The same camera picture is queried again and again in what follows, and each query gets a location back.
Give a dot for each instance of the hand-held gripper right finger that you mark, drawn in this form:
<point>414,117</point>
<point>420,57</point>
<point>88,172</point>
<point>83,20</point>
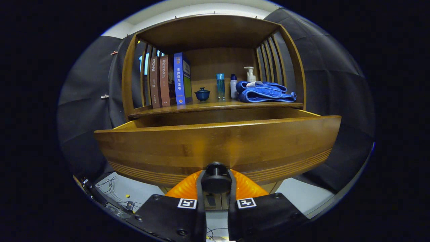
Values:
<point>232,205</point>

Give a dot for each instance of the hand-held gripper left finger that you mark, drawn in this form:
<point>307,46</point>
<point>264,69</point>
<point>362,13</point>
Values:
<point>201,205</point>

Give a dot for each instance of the wooden countertop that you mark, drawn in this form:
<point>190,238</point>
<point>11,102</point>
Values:
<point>208,105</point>

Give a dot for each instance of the dark blue lidded teacup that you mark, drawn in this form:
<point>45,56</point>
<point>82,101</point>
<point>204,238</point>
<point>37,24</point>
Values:
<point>202,95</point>

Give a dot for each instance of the blue folded towel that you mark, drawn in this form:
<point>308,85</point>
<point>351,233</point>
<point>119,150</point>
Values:
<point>265,94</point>

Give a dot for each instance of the white bottle with blue cap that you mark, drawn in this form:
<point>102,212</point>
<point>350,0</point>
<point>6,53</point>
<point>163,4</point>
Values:
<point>233,88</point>

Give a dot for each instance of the teal clear bottle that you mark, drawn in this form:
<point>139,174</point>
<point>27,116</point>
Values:
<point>220,87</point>

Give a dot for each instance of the blue book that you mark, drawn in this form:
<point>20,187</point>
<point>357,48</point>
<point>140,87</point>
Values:
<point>179,79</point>

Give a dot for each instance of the reddish brown book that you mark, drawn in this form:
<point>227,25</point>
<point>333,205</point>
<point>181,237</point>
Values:
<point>164,82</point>

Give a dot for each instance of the dark brown book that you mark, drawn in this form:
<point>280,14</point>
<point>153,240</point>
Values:
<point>155,84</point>

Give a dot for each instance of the white pump bottle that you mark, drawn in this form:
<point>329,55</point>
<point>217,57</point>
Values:
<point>250,75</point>

